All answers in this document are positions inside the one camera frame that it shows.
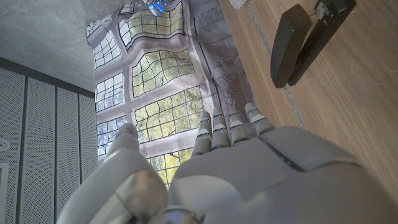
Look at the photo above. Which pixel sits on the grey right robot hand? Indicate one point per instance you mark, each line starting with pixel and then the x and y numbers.
pixel 158 6

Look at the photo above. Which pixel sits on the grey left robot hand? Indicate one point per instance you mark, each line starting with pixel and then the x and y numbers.
pixel 248 180

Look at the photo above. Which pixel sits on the clear bubble wrap sheet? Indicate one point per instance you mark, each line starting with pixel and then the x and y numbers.
pixel 237 3

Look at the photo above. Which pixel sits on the black stapler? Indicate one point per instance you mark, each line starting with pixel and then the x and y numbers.
pixel 287 46

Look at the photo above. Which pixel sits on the long grey tape strip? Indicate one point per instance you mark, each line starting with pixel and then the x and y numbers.
pixel 292 102

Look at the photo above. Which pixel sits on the printed window backdrop cloth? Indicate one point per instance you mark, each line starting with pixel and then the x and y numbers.
pixel 164 99

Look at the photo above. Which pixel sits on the round white ceiling sensor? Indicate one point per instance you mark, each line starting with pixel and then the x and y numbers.
pixel 3 145

